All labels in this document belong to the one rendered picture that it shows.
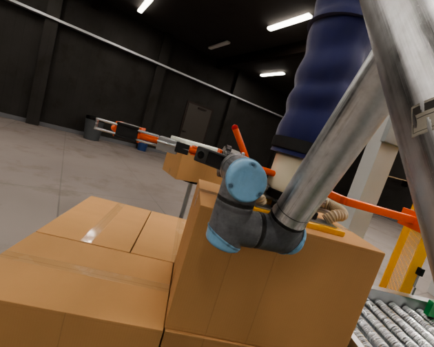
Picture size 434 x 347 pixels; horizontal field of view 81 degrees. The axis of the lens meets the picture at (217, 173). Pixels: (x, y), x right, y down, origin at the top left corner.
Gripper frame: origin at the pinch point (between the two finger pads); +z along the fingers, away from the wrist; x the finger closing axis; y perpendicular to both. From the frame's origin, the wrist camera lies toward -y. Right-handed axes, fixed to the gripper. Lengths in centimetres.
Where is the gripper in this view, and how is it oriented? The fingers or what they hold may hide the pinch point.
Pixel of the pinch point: (220, 158)
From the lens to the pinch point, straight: 89.4
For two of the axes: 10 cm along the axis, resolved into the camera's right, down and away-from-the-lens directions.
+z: -0.9, -1.8, 9.8
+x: 2.9, -9.5, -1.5
